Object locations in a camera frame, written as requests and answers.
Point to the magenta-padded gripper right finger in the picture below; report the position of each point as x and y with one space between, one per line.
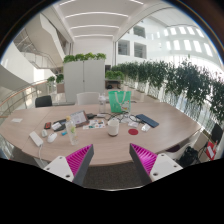
146 161

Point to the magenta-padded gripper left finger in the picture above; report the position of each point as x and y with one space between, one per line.
75 163

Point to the clear plastic drink bottle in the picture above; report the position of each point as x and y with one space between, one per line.
71 131

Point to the white plastic packet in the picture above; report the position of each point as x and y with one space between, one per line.
145 127

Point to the white computer mouse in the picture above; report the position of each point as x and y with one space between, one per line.
51 137

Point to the white striped small box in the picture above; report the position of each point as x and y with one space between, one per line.
56 126

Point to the black bag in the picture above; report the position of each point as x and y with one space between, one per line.
188 156

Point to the black wallet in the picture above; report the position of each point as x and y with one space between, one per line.
62 122

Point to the colourful sticker sheet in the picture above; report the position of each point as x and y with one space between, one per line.
94 124

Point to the brown-framed standing card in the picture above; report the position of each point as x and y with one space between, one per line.
79 117

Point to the white power strip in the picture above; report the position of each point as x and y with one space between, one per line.
36 138

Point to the red and black small case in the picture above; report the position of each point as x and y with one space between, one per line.
47 125

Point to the white mug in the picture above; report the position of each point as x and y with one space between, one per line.
113 127

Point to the small black pouch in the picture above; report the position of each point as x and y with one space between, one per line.
90 116

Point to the white flat packet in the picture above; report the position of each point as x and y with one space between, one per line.
101 115

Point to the clear shaker bottle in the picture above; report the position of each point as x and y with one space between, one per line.
101 104

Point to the red and white sign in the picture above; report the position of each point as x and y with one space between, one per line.
210 150

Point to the white paper sheet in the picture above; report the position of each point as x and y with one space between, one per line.
16 120

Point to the black office chair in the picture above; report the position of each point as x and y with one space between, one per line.
216 133

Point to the white planter cabinet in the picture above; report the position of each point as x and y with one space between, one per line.
84 80

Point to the row of tall green plants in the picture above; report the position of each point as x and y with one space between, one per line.
173 80

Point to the small potted plants by railing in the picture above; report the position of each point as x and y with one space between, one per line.
55 79

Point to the green plants on cabinet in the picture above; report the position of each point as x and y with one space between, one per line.
85 56

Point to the ceiling light strips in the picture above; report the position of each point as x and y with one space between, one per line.
95 14

